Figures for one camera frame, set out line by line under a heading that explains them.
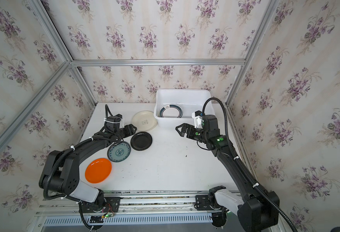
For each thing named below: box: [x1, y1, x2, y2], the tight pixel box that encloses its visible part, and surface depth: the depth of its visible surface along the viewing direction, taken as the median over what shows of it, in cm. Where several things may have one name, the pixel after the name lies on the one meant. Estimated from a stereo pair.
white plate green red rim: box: [159, 104, 184, 118], surface depth 113 cm
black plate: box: [130, 131, 153, 152], surface depth 97 cm
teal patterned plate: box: [107, 141, 131, 163], surface depth 93 cm
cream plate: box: [131, 110, 158, 132], surface depth 110 cm
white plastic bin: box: [153, 88, 216, 128], surface depth 113 cm
